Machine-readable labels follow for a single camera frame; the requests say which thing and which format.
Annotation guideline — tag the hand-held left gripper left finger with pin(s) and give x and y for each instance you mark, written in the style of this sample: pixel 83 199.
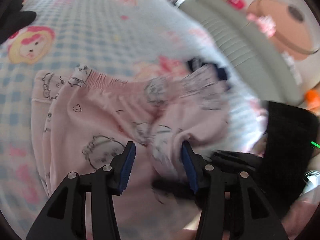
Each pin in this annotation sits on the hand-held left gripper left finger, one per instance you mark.
pixel 127 167

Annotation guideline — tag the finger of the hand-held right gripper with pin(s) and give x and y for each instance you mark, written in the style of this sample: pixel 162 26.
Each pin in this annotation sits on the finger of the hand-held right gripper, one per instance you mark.
pixel 237 160
pixel 172 188

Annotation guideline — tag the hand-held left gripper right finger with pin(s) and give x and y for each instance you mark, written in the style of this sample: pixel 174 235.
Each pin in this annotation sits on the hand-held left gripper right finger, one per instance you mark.
pixel 188 167

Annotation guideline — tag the pink printed pajama pants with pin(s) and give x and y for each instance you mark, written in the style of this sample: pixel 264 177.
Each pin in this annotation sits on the pink printed pajama pants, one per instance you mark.
pixel 100 120

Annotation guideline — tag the pile of black white clothes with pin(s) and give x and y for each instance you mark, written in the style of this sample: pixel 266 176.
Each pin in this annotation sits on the pile of black white clothes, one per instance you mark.
pixel 15 22

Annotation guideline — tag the orange object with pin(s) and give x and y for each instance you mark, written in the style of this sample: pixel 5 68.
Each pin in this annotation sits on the orange object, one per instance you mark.
pixel 312 98

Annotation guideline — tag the navy garment with white stripes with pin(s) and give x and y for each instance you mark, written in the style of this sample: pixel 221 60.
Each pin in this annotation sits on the navy garment with white stripes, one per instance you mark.
pixel 222 73

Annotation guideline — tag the dark hoop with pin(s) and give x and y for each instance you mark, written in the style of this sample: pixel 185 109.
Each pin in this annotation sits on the dark hoop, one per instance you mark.
pixel 296 47

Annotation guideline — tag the grey padded headboard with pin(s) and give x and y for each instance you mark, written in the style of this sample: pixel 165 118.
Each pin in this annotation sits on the grey padded headboard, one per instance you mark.
pixel 237 42

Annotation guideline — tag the pink and white plush toy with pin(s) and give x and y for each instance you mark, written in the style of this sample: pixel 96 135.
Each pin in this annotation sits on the pink and white plush toy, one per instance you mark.
pixel 262 25

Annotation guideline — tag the blue checked printed blanket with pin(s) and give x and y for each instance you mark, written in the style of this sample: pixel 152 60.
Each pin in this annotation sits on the blue checked printed blanket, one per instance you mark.
pixel 87 30

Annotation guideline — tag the red plush toy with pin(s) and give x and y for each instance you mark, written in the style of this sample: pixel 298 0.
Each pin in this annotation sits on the red plush toy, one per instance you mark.
pixel 236 3

